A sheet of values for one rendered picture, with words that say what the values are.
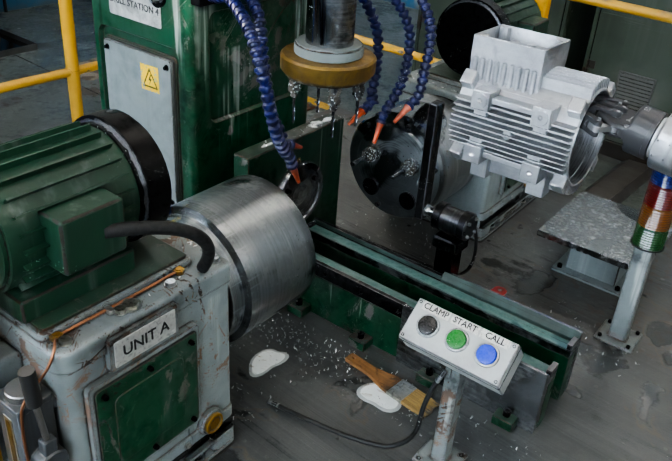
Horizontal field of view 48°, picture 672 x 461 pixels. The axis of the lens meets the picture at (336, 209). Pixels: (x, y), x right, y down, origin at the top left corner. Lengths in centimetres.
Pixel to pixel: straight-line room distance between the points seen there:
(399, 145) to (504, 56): 50
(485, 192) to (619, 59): 270
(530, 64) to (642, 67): 325
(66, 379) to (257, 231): 39
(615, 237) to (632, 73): 270
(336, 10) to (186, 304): 59
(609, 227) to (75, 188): 127
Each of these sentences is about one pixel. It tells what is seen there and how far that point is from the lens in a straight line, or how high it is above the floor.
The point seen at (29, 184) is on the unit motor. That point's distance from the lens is 94.
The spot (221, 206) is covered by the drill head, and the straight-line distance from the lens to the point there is 122.
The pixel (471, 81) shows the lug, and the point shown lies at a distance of 121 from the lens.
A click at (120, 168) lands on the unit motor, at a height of 132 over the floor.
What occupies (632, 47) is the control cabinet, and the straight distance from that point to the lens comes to 443.
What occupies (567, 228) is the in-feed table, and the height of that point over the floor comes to 92.
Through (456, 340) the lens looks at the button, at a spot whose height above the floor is 107.
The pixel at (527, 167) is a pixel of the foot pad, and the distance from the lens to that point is 118.
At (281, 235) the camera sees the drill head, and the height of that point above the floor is 112.
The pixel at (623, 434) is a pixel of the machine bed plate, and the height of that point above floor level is 80.
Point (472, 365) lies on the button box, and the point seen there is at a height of 105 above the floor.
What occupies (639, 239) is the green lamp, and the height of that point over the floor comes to 105.
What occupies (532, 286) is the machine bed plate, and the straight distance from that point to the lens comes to 178.
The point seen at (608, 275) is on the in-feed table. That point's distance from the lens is 184.
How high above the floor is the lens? 176
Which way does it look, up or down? 29 degrees down
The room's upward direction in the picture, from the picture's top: 4 degrees clockwise
